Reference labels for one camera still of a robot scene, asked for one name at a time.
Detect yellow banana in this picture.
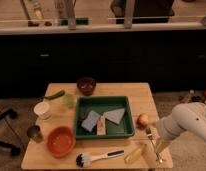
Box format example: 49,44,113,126
124,144,146,164

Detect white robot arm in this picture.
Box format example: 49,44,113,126
155,102,206,153

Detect dark purple bowl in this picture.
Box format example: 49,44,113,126
77,77,96,96

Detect orange bowl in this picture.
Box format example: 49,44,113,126
47,126,76,158

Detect silver fork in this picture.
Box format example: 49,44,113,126
145,127,164,164

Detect grey cloth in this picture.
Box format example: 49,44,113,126
103,108,125,124

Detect beige wooden block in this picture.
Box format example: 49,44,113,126
97,116,106,135

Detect green plastic tray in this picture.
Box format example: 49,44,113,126
74,96,134,140

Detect blue sponge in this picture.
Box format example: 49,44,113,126
81,111,101,132

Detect white black dish brush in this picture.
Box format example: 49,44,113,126
76,150,124,168

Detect light green cup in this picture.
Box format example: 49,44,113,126
63,94,75,108

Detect green cucumber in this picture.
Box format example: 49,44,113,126
42,90,65,100

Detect white paper cup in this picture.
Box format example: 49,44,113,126
33,102,51,120

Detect metal cup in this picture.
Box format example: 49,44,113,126
27,125,43,143

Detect black office chair base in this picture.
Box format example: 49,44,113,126
0,107,22,157

